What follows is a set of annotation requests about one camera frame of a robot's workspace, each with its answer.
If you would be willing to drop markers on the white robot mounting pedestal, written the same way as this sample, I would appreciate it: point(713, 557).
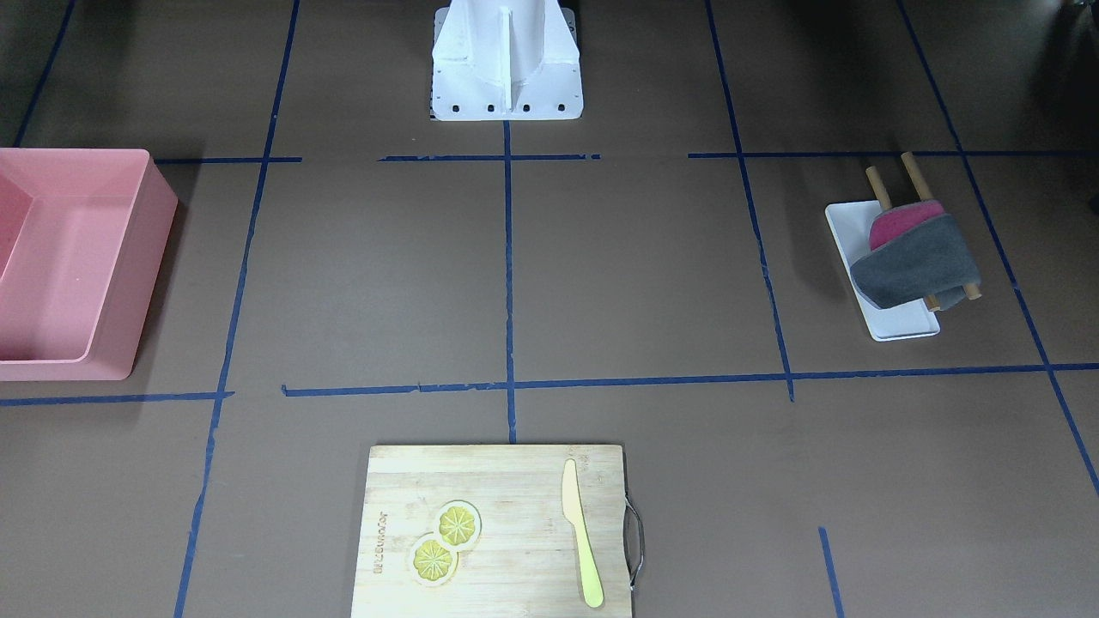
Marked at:
point(505, 61)

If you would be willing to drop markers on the lemon slice lower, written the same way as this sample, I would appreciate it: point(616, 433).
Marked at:
point(432, 562)

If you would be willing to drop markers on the wooden cutting board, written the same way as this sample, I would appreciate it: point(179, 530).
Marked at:
point(524, 563)

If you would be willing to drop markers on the white towel rack tray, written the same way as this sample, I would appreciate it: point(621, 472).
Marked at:
point(850, 224)

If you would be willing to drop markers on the pink plastic bin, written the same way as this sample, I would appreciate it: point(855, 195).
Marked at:
point(84, 231)

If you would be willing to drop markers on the lemon slice upper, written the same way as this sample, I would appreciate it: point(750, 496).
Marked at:
point(458, 525)

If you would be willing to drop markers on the wooden rack rod outer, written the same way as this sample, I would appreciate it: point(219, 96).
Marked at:
point(971, 290)

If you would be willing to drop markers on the grey and magenta cloth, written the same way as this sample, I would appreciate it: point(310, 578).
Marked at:
point(915, 251)

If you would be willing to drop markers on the wooden rack rod inner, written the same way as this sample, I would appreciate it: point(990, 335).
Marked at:
point(881, 194)

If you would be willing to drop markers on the wooden rack rod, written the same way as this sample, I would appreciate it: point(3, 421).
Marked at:
point(971, 290)
point(881, 194)

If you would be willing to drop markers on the lemon slice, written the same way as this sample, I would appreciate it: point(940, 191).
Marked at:
point(458, 525)
point(432, 562)

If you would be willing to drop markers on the yellow plastic knife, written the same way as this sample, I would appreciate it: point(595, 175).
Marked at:
point(590, 581)

